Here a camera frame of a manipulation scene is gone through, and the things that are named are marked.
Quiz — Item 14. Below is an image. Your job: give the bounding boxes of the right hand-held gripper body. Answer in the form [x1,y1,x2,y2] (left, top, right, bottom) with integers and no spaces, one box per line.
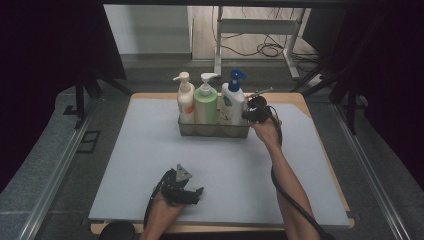
[246,86,275,124]

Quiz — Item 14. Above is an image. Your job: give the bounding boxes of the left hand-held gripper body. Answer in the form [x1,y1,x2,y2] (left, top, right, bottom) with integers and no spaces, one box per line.
[161,163,194,206]

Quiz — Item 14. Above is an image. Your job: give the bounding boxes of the white bottle with blue pump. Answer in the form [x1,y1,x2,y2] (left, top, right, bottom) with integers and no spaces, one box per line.
[219,68,249,127]

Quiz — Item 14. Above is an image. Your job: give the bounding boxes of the green bottle with white pump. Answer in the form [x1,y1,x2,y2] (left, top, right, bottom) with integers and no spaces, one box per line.
[193,72,220,127]

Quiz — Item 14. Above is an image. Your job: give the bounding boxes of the cream pump bottle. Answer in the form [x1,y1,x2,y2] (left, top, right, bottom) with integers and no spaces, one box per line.
[172,71,196,125]

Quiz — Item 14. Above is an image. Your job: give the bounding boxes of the person's right hand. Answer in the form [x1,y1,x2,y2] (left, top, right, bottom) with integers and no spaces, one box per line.
[249,114,283,148]

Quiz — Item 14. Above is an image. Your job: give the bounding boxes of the person's left hand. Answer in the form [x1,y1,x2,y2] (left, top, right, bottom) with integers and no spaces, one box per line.
[145,192,185,223]

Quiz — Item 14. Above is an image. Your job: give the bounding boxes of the light blue-grey mat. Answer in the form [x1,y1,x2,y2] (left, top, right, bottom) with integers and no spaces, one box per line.
[88,98,351,228]

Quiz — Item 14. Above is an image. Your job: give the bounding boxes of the white power strip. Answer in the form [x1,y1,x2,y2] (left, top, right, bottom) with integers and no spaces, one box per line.
[307,73,327,89]

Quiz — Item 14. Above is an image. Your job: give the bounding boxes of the black metal stand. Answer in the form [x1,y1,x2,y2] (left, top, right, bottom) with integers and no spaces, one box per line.
[73,70,135,130]
[289,13,369,136]

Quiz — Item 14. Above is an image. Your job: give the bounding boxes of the black curtain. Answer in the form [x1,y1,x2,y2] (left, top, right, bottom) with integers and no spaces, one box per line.
[0,0,127,194]
[300,0,424,192]

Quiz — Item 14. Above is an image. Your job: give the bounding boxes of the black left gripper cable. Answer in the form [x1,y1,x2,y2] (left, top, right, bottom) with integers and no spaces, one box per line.
[142,169,175,232]

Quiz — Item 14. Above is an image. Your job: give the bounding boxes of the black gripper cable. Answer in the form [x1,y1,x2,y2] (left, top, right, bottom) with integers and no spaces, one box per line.
[142,169,175,232]
[264,104,336,240]

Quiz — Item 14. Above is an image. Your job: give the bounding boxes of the black floor cables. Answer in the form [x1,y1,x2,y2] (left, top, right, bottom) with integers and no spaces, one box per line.
[211,5,322,73]

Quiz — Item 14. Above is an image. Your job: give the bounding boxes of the white desk frame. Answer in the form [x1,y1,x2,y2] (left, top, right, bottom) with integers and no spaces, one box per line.
[213,5,307,81]

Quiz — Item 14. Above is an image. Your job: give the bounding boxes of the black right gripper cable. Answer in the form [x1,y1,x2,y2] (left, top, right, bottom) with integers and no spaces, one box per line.
[264,104,336,240]

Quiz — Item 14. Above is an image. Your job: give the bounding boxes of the aluminium rail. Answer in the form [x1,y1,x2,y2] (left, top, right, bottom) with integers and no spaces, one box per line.
[18,99,98,240]
[332,102,412,240]

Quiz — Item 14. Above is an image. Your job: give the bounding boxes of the white wall panel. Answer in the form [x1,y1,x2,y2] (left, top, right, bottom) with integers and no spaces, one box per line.
[103,4,194,56]

